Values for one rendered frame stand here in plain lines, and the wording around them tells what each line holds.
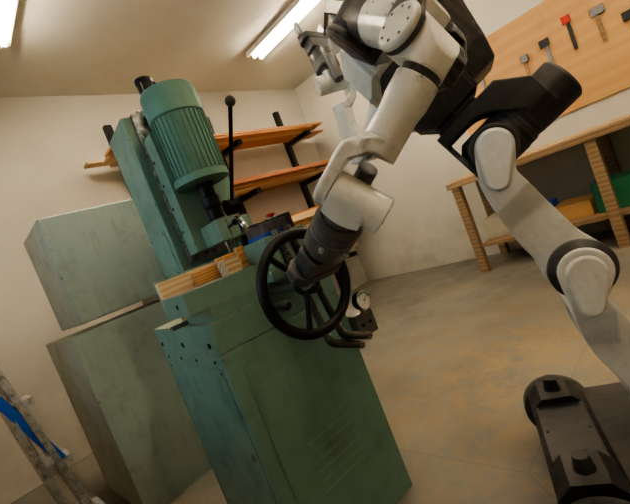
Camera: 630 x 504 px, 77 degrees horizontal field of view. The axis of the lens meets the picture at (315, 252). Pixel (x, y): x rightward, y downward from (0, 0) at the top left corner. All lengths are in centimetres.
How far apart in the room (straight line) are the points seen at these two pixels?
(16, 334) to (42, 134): 154
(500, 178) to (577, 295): 32
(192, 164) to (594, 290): 109
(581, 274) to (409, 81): 63
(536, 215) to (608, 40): 305
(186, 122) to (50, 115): 273
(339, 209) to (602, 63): 353
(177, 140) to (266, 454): 93
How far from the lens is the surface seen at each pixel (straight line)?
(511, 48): 419
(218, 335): 110
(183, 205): 139
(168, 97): 133
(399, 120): 63
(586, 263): 106
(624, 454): 128
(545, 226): 108
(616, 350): 119
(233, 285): 112
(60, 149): 385
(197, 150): 128
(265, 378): 116
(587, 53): 405
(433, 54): 66
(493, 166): 102
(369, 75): 102
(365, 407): 139
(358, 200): 62
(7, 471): 353
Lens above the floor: 94
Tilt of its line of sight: 3 degrees down
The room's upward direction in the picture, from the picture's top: 21 degrees counter-clockwise
